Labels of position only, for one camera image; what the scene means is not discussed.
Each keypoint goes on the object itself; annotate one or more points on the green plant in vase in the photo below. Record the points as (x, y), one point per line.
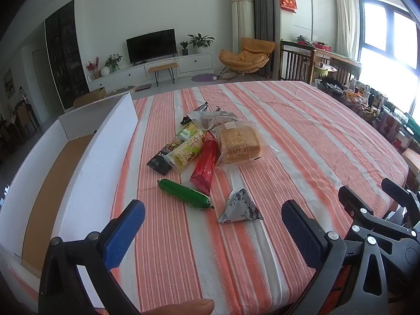
(113, 60)

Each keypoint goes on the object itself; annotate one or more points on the wooden bench with black legs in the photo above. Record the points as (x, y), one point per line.
(162, 68)

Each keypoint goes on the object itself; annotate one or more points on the purple round rug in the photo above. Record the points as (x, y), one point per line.
(203, 78)

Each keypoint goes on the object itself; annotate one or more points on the large window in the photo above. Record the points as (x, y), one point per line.
(393, 55)

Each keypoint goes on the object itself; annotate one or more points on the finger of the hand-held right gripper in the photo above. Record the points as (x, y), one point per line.
(351, 200)
(398, 190)

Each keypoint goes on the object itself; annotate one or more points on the bread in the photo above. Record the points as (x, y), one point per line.
(238, 142)

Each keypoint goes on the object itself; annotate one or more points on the white round vase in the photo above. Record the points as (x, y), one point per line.
(105, 71)

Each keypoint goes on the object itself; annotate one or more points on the red snack packet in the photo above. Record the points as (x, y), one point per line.
(205, 167)

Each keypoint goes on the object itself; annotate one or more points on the orange striped tablecloth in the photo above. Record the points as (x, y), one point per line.
(295, 144)

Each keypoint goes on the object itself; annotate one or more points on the brown cardboard box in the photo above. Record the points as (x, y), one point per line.
(90, 95)

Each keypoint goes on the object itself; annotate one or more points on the clutter of jars and bottles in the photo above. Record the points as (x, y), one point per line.
(367, 101)

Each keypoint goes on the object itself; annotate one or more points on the white sheer curtain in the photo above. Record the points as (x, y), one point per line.
(346, 16)

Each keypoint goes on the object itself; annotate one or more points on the grey triangular snack packet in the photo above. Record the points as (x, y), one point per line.
(238, 208)

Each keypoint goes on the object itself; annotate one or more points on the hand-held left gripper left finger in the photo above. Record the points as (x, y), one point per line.
(126, 233)

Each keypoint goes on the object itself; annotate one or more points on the large green potted plant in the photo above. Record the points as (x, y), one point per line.
(200, 41)

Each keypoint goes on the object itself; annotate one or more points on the small potted plant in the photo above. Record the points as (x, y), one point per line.
(184, 47)

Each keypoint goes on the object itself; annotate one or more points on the clear bag of brown cakes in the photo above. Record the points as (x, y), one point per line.
(210, 119)

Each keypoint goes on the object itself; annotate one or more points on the white television cabinet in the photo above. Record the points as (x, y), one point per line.
(197, 64)

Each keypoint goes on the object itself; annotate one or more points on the long gummy candy packet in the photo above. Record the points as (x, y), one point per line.
(159, 162)

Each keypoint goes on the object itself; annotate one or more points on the covered standing air conditioner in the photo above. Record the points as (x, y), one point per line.
(242, 23)

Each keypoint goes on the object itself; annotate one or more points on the framed wall picture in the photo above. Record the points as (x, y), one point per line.
(9, 81)

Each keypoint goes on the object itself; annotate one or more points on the grey curtain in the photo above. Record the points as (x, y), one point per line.
(262, 6)

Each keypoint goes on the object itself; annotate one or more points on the white interior door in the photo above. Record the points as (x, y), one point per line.
(42, 82)

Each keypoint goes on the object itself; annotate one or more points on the red flower arrangement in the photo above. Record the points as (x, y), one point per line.
(93, 66)

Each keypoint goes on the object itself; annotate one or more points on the orange lounge chair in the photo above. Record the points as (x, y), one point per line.
(244, 55)

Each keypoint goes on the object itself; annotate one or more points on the white cardboard box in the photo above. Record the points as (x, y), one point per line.
(98, 157)

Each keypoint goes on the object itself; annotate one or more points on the black display cabinet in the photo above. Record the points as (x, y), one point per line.
(65, 55)

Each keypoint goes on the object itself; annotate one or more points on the person's left hand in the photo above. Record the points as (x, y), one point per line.
(183, 306)

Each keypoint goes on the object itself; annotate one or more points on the yellow-green snack packet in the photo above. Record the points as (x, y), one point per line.
(185, 154)

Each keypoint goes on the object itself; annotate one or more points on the black flat television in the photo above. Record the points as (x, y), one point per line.
(151, 46)

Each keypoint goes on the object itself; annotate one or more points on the green sausage packet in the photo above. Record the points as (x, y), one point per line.
(183, 193)

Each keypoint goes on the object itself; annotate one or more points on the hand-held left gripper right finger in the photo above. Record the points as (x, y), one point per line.
(302, 233)

